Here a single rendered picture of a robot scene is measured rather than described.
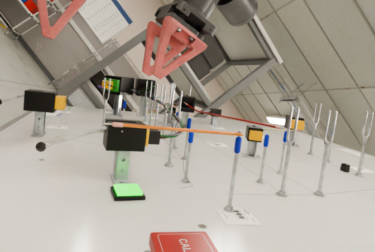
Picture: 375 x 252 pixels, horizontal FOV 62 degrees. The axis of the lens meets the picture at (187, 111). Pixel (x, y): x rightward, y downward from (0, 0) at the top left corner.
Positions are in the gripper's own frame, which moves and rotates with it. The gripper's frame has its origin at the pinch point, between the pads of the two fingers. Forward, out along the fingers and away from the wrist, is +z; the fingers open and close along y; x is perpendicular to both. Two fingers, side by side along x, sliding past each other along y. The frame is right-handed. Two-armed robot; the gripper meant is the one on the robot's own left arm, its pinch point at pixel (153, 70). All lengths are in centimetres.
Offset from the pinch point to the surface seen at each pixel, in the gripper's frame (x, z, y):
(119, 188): -3.0, 16.1, -4.9
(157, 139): -5.9, 8.5, -0.3
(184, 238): -3.0, 12.6, -22.9
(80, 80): -2, 10, 94
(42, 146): 7.4, 16.9, 1.0
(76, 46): -29, -28, 763
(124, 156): -3.1, 13.1, 0.2
